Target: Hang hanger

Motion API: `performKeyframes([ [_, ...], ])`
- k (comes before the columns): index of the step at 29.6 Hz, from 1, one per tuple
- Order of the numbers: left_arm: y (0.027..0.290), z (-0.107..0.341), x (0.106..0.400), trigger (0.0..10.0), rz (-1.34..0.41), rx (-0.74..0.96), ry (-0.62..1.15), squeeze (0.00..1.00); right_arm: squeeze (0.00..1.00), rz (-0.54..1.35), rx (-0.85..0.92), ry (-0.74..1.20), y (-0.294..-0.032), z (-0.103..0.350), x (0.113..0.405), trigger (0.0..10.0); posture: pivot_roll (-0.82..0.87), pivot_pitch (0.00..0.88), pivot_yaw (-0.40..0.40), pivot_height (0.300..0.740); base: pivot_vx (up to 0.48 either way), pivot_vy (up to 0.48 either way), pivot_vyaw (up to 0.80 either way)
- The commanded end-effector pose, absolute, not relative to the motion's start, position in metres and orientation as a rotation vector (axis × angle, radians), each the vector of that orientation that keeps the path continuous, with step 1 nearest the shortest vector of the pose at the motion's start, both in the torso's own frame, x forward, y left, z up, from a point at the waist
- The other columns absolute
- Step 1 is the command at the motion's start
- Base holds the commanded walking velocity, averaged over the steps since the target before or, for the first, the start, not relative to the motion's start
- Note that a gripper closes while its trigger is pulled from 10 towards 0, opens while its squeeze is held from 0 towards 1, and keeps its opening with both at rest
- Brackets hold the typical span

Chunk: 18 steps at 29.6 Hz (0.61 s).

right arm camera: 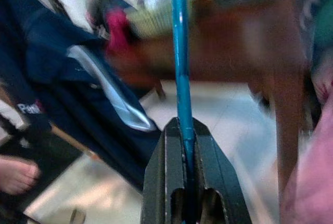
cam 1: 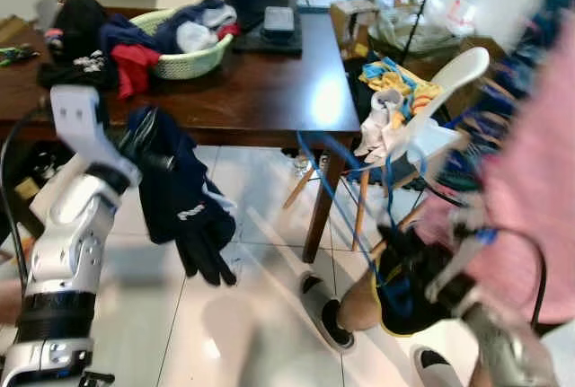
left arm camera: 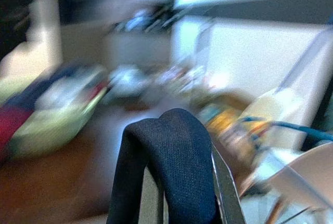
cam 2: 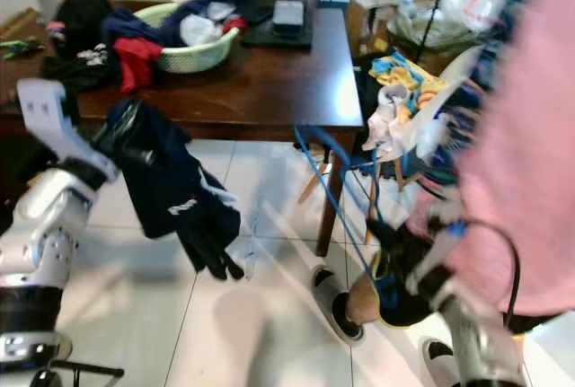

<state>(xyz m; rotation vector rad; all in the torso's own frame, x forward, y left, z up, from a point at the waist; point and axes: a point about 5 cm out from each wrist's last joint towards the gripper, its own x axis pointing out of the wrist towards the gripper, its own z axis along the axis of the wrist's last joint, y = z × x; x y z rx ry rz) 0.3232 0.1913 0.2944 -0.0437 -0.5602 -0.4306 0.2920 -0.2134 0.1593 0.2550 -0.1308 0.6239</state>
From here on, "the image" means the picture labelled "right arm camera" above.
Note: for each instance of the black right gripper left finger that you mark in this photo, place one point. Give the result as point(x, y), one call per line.
point(158, 182)

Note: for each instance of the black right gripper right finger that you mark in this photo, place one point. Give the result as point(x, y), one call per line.
point(221, 177)

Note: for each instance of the blue plastic clothes hanger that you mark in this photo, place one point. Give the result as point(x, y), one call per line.
point(182, 52)

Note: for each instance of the navy blue shirt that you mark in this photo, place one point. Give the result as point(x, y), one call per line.
point(52, 65)

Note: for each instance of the pink cloth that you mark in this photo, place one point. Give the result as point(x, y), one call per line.
point(312, 169)

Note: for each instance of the brown wooden table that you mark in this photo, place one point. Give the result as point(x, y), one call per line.
point(234, 52)

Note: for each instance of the person bare foot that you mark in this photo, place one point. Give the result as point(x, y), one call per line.
point(15, 174)

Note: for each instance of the black and magenta bag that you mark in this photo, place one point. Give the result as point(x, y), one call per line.
point(117, 29)

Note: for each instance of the striped green cloth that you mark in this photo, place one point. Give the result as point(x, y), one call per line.
point(153, 21)

